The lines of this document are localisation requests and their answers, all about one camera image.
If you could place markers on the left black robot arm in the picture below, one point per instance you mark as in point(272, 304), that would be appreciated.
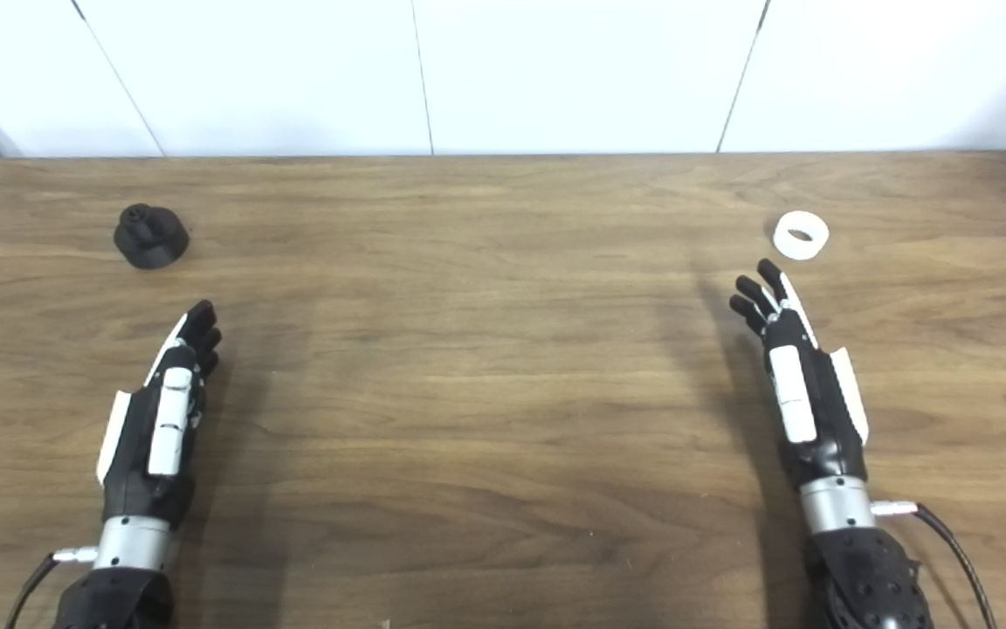
point(119, 594)

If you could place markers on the round black plastic part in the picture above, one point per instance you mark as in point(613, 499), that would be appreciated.
point(152, 240)

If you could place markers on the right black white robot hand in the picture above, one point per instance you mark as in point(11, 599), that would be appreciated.
point(830, 419)

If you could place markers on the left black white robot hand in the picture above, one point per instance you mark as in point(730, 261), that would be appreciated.
point(132, 454)

